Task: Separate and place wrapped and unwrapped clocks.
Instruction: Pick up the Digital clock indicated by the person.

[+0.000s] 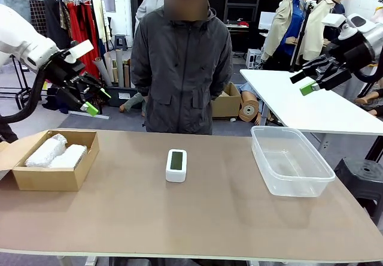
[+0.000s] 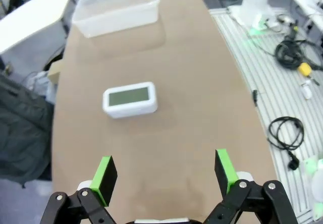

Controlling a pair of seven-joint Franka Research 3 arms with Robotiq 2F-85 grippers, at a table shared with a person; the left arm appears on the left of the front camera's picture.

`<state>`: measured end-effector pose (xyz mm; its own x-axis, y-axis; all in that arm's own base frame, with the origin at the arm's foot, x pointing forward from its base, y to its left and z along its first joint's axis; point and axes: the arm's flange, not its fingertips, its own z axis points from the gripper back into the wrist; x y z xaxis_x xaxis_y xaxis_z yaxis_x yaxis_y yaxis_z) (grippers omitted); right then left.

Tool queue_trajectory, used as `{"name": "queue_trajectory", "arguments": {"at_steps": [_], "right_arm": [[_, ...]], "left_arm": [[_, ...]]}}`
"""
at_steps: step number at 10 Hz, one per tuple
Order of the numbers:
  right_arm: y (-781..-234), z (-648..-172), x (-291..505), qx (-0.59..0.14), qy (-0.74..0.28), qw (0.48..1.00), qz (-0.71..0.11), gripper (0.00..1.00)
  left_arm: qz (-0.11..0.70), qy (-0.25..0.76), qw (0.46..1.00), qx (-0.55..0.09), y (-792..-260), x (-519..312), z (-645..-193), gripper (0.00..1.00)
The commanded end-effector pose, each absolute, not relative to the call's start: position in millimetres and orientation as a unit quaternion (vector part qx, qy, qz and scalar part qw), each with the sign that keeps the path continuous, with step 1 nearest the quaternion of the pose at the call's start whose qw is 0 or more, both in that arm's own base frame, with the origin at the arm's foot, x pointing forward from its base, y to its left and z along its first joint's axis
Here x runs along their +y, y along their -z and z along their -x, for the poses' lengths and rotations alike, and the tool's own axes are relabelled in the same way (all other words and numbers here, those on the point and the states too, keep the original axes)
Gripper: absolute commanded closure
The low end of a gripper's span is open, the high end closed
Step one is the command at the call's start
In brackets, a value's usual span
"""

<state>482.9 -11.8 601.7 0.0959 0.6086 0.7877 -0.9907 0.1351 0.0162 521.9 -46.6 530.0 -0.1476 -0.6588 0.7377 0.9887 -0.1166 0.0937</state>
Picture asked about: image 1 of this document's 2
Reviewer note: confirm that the person in black trousers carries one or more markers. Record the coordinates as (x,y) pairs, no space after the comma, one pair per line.
(6,131)

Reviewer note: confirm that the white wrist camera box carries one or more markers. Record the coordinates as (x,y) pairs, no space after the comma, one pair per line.
(79,50)
(332,18)

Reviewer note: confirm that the mannequin beige coat black hat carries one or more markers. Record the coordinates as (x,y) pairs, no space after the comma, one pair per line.
(287,29)

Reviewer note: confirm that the black tripod pole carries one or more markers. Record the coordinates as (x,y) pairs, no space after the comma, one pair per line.
(302,32)

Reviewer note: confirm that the unwrapped white digital clock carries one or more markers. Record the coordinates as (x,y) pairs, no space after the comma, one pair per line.
(176,164)

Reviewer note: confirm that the brown cardboard tube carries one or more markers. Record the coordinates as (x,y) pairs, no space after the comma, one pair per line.
(126,75)

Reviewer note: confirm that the bubble-wrapped clock with tuft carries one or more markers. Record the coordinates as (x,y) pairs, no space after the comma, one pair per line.
(45,152)

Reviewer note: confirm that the cream hanging garment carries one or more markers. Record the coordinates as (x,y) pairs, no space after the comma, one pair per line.
(100,20)

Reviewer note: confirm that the open brown cardboard box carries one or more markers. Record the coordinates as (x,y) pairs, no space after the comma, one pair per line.
(45,179)

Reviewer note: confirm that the beige paper roll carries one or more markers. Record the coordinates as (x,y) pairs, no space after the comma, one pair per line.
(109,66)

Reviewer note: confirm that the tall grey paper roll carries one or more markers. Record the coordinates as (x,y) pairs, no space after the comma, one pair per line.
(119,68)

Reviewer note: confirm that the white computer case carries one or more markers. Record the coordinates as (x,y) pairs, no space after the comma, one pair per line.
(253,57)

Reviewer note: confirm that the small grey stool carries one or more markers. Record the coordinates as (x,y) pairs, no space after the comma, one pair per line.
(120,39)

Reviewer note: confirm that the dark storage bin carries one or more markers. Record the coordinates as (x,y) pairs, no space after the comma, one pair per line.
(119,93)

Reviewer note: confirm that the seated bare mannequin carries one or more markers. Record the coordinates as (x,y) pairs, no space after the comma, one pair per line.
(371,99)

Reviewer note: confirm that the black hanging garment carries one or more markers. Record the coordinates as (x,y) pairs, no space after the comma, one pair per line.
(55,20)

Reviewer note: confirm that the red dress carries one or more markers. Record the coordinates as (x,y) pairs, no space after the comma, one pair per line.
(85,23)

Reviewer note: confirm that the clear plastic container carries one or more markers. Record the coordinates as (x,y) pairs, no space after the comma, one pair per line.
(293,164)

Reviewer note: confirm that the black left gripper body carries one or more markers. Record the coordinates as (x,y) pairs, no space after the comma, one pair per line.
(60,68)

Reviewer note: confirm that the person in grey jacket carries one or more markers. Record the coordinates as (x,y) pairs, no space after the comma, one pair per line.
(182,68)

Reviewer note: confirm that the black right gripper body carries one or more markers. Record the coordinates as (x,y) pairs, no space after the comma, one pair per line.
(350,53)

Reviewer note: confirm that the blue denim jacket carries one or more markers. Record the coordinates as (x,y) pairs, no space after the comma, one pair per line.
(15,2)

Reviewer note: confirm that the white table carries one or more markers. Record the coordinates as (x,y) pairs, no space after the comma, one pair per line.
(299,107)

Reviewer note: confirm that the lying mannequin grey sock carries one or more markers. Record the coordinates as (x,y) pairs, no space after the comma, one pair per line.
(131,102)

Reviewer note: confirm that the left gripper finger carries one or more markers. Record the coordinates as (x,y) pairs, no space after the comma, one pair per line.
(89,108)
(104,93)

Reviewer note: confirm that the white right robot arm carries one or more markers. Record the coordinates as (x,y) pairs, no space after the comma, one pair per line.
(374,41)

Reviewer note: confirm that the brown cardboard floor box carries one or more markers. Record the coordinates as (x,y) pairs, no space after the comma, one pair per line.
(226,104)

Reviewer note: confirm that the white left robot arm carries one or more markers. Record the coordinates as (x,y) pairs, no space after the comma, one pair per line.
(18,38)

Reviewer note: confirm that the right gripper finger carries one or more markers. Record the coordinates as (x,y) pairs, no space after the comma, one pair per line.
(314,65)
(308,88)

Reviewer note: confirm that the black plastic stool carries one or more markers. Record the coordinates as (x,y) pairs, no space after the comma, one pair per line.
(362,182)

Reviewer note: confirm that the brown cardboard spool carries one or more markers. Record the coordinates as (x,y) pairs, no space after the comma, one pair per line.
(248,110)

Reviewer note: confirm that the white monitor box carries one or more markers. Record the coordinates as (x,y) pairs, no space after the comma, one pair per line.
(267,20)

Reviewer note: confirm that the metal bar on floor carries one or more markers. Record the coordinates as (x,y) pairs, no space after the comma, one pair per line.
(89,115)

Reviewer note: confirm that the person in grey hoodie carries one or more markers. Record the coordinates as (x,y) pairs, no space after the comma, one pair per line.
(146,8)

